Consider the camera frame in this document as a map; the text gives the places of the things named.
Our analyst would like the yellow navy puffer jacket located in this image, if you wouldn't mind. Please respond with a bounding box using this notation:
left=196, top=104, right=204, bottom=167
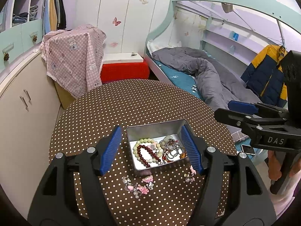
left=241, top=45, right=287, bottom=108

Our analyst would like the teal bed sheet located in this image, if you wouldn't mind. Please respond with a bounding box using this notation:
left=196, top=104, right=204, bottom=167
left=153, top=60, right=204, bottom=101

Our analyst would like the white wardrobe with butterflies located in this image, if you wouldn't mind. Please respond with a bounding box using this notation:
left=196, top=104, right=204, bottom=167
left=73, top=0, right=170, bottom=55

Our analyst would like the pink bunny pearl keychain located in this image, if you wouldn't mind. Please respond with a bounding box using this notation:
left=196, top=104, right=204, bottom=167
left=184, top=165, right=196, bottom=183

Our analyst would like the tangled jewelry pile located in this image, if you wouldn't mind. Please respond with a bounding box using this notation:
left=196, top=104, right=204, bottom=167
left=158, top=135, right=188, bottom=164

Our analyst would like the teal bunk bed frame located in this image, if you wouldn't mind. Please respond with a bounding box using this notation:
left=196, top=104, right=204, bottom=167
left=146, top=0, right=300, bottom=88

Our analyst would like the person's right hand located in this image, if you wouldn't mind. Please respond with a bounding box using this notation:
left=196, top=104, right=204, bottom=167
left=267, top=149, right=301, bottom=182

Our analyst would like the brown polka dot tablecloth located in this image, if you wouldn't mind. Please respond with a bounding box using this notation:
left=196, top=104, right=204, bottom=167
left=49, top=80, right=236, bottom=225

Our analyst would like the hanging clothes row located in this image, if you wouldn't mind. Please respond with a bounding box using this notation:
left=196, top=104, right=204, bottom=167
left=42, top=0, right=67, bottom=35

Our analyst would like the dark red bead bracelet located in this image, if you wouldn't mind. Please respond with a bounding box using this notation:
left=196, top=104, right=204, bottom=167
left=137, top=144, right=164, bottom=169

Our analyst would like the red storage ottoman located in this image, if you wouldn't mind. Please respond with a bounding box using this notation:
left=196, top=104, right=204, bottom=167
left=100, top=53, right=150, bottom=83

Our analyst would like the grey duvet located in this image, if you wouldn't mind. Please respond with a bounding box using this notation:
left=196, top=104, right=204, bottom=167
left=151, top=47, right=260, bottom=110

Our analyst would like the silver metal tin box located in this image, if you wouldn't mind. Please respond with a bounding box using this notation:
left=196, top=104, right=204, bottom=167
left=127, top=119, right=189, bottom=177

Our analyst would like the pink checkered cloth cover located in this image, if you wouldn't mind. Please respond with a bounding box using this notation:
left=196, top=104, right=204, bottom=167
left=40, top=24, right=107, bottom=98

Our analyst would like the pink bear charm keychain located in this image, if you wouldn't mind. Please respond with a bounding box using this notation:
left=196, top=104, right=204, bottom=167
left=122, top=175, right=154, bottom=199

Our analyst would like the beige low cabinet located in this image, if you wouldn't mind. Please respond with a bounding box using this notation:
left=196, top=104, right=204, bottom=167
left=1, top=54, right=60, bottom=218

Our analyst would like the cream bead bracelet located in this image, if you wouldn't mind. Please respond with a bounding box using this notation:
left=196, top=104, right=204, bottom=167
left=132, top=138, right=164, bottom=164

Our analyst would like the white smartphone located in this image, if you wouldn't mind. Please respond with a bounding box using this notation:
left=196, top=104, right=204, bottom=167
left=241, top=145, right=256, bottom=156

